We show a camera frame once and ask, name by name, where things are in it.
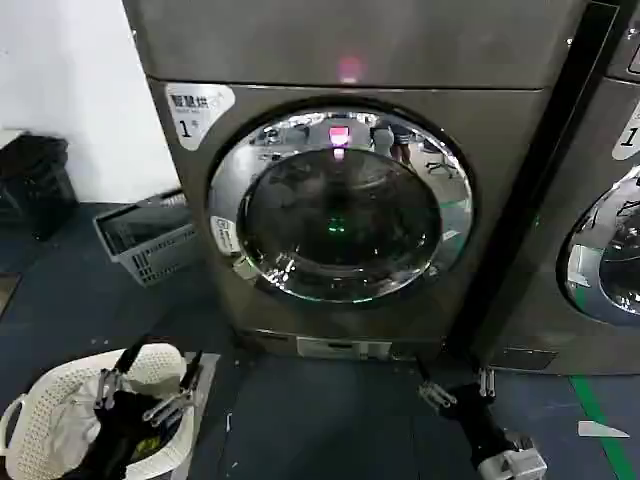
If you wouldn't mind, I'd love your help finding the black plastic crate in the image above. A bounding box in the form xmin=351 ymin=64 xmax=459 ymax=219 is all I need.
xmin=0 ymin=132 xmax=77 ymax=237

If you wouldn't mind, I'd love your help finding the round glass dryer door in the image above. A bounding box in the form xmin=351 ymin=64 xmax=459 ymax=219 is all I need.
xmin=557 ymin=164 xmax=640 ymax=317
xmin=207 ymin=97 xmax=475 ymax=306

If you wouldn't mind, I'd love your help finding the green floor tape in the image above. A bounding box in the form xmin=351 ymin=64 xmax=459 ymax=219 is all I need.
xmin=568 ymin=374 xmax=640 ymax=480

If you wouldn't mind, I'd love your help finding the grey slotted plastic basket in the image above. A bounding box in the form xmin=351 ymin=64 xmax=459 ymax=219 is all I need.
xmin=93 ymin=192 xmax=201 ymax=289

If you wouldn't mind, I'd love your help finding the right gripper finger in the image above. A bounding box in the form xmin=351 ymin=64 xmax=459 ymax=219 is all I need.
xmin=413 ymin=358 xmax=458 ymax=413
xmin=477 ymin=367 xmax=497 ymax=400

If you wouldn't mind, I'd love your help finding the white perforated laundry basket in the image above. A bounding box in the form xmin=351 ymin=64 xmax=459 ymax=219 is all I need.
xmin=0 ymin=342 xmax=202 ymax=480

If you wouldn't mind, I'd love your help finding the white paper scrap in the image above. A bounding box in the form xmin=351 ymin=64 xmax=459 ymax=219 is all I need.
xmin=577 ymin=420 xmax=617 ymax=440

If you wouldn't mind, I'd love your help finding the dark garment with yellow print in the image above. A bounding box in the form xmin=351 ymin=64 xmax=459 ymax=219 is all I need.
xmin=134 ymin=417 xmax=175 ymax=466

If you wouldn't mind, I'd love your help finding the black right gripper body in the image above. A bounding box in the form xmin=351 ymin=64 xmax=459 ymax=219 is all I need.
xmin=442 ymin=383 xmax=519 ymax=465

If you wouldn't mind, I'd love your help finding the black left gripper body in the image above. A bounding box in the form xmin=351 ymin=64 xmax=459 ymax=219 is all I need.
xmin=92 ymin=392 xmax=154 ymax=480

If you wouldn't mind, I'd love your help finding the white cloth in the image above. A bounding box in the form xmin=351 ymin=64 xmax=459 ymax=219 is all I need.
xmin=47 ymin=383 xmax=109 ymax=452

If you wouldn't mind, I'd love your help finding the grey front-load dryer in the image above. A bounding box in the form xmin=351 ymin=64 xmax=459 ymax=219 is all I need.
xmin=472 ymin=0 xmax=640 ymax=377
xmin=121 ymin=0 xmax=587 ymax=362

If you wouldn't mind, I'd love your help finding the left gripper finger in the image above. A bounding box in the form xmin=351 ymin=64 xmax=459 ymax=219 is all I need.
xmin=143 ymin=349 xmax=204 ymax=427
xmin=97 ymin=342 xmax=147 ymax=410

